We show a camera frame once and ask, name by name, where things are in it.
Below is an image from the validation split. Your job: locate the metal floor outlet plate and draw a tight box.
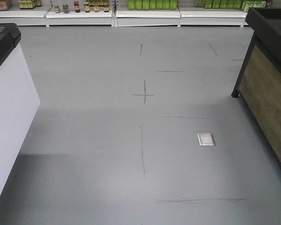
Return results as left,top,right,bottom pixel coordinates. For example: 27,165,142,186
197,133,216,147

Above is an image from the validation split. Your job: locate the white store shelf unit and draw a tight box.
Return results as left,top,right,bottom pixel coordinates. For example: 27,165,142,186
0,0,246,27

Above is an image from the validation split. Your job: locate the black wooden produce stand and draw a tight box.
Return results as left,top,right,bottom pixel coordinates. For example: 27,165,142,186
231,7,281,168

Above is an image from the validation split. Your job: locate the white chest freezer black lid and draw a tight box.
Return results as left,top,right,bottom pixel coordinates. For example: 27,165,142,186
0,23,40,195

